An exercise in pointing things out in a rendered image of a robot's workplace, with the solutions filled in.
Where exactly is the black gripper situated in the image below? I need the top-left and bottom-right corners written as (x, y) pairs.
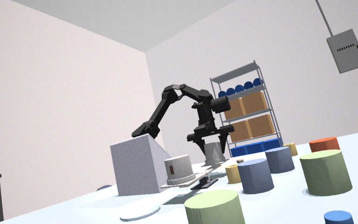
top-left (187, 115), bottom-right (235, 156)

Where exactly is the white balance beam with round pans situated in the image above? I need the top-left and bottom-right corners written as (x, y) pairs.
top-left (160, 156), bottom-right (230, 190)

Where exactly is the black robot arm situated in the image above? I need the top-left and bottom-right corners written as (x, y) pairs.
top-left (131, 84), bottom-right (231, 139)

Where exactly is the brown cylinder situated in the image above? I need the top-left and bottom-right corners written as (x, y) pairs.
top-left (309, 137), bottom-right (340, 153)

